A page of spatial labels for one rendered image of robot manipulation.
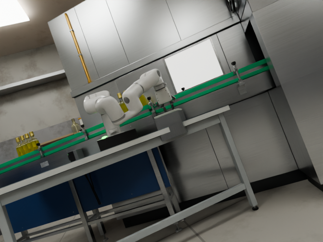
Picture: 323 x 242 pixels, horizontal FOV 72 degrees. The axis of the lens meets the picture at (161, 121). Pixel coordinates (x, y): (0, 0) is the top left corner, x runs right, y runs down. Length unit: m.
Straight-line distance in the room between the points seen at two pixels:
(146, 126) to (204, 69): 0.67
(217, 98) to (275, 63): 0.43
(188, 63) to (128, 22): 0.67
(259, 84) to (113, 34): 1.32
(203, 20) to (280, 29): 0.67
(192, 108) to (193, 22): 0.74
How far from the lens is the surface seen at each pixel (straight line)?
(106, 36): 2.25
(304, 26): 1.69
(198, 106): 1.70
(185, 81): 1.91
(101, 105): 1.23
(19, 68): 5.36
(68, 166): 1.44
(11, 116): 5.19
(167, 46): 2.01
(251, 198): 1.75
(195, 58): 1.94
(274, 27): 1.65
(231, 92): 1.70
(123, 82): 2.06
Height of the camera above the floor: 0.73
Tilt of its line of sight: 3 degrees up
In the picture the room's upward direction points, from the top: 20 degrees counter-clockwise
